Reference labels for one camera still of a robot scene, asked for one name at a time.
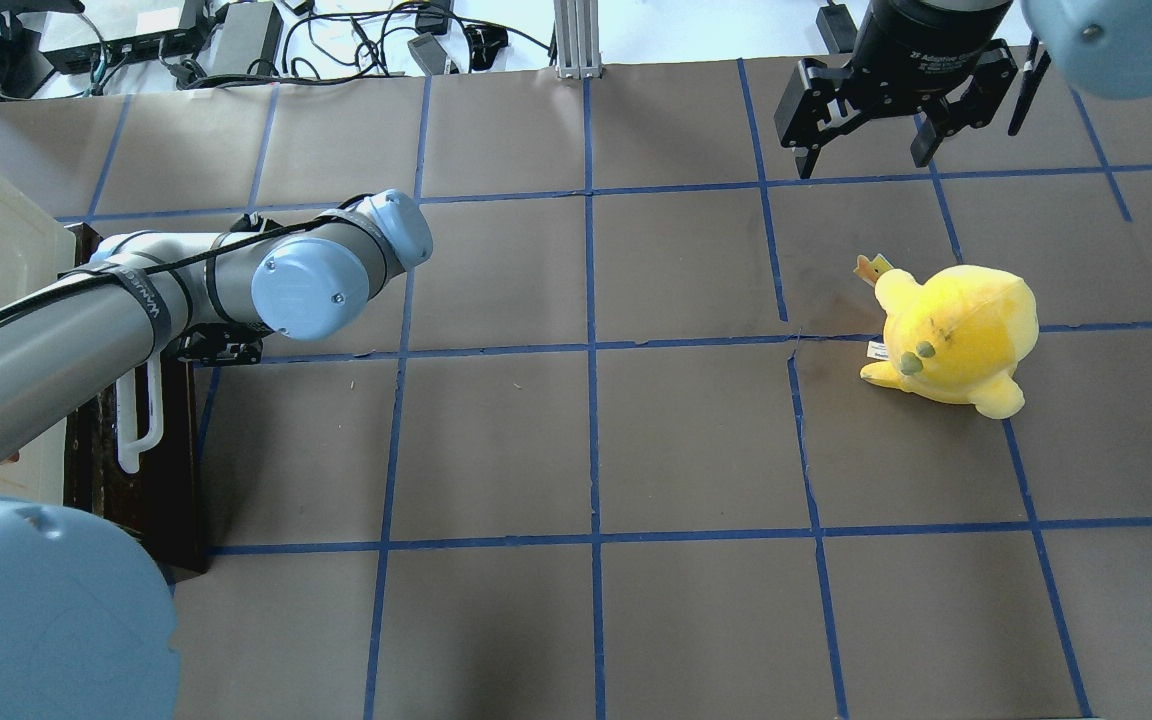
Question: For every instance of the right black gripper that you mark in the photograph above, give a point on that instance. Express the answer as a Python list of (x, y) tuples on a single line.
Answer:
[(911, 45)]

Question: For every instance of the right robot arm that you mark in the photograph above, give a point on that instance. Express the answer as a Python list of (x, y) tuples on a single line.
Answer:
[(1102, 47)]

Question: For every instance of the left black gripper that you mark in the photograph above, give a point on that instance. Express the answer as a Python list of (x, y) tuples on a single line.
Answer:
[(219, 346)]

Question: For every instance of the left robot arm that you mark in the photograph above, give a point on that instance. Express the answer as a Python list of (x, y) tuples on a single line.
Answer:
[(86, 614)]

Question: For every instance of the yellow plush toy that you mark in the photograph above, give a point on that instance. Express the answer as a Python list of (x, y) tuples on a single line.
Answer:
[(957, 338)]

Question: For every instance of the aluminium frame post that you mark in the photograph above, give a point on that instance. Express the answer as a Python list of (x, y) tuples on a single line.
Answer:
[(576, 40)]

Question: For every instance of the dark wooden drawer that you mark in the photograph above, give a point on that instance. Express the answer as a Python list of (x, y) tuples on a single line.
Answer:
[(161, 505)]

